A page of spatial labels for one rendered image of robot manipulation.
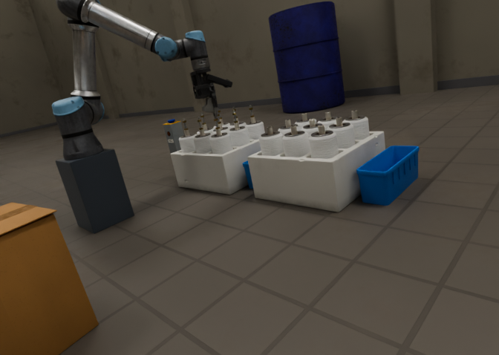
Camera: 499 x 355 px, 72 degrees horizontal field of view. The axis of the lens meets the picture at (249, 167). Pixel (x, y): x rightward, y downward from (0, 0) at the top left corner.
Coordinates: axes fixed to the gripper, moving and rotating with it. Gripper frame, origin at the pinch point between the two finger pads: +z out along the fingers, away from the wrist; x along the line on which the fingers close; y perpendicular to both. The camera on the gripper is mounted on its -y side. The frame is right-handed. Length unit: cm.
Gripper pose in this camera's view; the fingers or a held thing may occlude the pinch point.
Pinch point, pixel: (216, 114)
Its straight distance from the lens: 155.0
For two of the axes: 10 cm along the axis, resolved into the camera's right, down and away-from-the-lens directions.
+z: 1.8, 9.4, 2.7
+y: -9.3, 2.5, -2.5
